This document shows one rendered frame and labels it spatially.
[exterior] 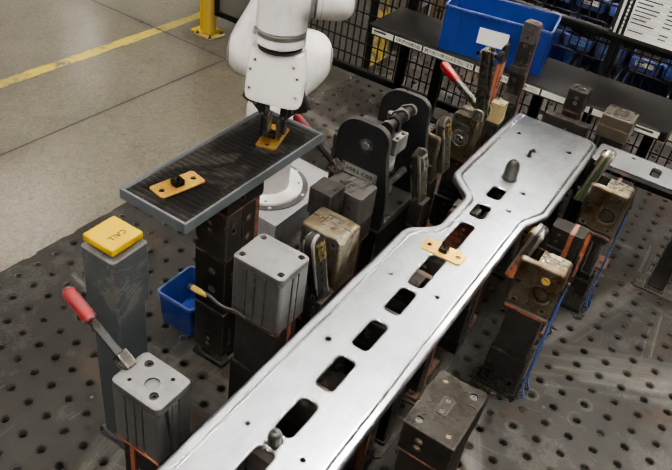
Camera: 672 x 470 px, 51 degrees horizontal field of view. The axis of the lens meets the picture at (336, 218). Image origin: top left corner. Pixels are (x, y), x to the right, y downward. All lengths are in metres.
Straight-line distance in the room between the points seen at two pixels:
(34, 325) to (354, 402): 0.78
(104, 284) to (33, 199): 2.08
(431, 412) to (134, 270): 0.48
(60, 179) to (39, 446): 1.98
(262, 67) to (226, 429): 0.58
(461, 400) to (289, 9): 0.64
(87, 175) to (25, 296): 1.64
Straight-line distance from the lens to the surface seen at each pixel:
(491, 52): 1.69
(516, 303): 1.39
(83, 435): 1.40
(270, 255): 1.10
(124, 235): 1.06
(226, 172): 1.19
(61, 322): 1.59
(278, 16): 1.15
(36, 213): 3.07
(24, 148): 3.48
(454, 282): 1.29
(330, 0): 1.14
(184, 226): 1.07
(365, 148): 1.34
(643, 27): 2.14
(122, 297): 1.09
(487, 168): 1.64
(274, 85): 1.21
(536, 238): 1.31
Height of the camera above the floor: 1.82
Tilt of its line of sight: 37 degrees down
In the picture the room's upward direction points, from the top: 9 degrees clockwise
